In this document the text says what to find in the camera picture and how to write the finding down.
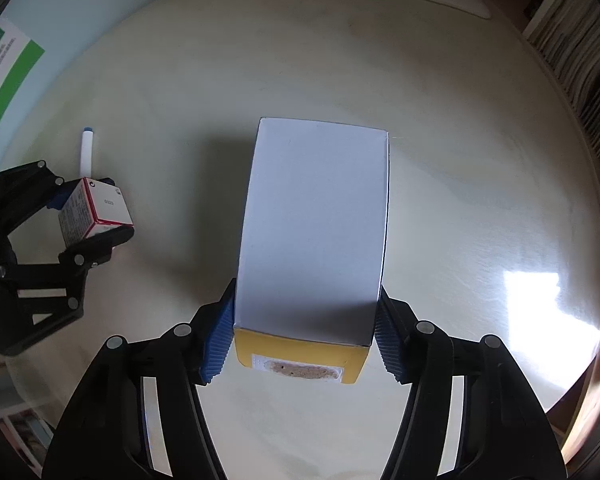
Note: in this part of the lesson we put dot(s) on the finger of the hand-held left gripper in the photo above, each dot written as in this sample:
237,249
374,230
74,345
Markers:
95,252
25,185

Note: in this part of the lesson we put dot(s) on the white and yellow box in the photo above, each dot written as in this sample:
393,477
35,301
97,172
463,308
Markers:
315,220

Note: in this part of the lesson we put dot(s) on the small white printed box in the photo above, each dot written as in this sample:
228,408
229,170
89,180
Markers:
92,212

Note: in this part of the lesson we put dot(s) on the green and white wall poster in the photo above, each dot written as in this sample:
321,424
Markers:
5,75

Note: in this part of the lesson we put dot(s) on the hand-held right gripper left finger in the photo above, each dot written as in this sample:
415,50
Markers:
220,340

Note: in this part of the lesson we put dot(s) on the white pen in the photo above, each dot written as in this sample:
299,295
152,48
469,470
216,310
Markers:
86,155

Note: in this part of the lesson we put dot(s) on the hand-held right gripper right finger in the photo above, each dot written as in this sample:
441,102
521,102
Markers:
387,345

